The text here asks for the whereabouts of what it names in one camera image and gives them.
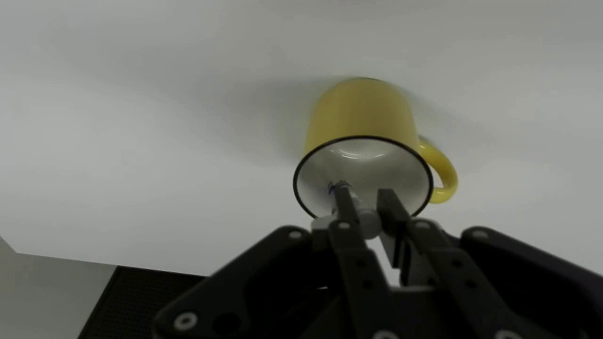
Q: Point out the black flat platform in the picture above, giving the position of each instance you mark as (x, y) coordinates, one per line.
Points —
(143, 295)

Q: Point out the grey pen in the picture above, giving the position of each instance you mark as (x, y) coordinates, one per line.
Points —
(369, 225)

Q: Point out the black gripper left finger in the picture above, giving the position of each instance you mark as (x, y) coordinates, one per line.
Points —
(350, 252)

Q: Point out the yellow enamel mug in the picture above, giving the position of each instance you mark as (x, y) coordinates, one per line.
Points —
(360, 107)

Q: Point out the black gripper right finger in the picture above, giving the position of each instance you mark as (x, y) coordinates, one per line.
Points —
(433, 257)

